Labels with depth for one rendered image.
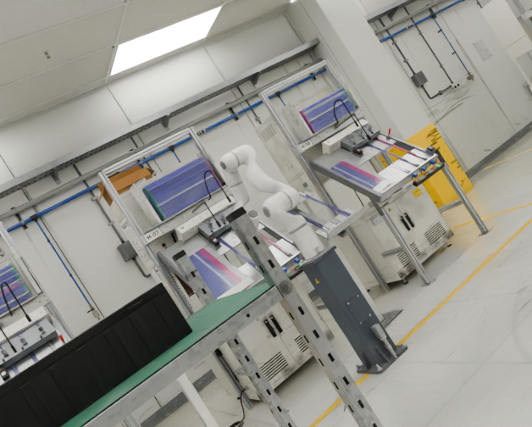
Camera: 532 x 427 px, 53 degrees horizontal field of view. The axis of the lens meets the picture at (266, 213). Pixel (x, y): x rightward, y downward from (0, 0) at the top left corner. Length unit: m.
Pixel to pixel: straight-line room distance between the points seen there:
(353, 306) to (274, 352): 0.85
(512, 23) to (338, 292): 4.79
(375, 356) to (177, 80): 3.80
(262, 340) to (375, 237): 1.23
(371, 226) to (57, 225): 2.77
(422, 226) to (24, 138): 3.60
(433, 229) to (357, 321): 1.74
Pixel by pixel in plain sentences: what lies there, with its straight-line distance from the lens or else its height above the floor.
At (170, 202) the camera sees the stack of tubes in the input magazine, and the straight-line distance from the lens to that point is 3.72.
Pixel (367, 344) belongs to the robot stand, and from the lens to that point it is 3.04.
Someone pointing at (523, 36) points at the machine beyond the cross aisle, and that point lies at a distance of 7.05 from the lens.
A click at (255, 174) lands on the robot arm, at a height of 1.28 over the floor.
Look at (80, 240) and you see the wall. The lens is 5.11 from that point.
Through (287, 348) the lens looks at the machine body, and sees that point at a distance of 3.70.
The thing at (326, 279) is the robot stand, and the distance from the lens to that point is 2.95.
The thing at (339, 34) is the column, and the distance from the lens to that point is 6.35.
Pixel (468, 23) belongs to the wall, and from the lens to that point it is 8.68.
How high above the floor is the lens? 1.07
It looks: level
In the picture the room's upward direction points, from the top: 33 degrees counter-clockwise
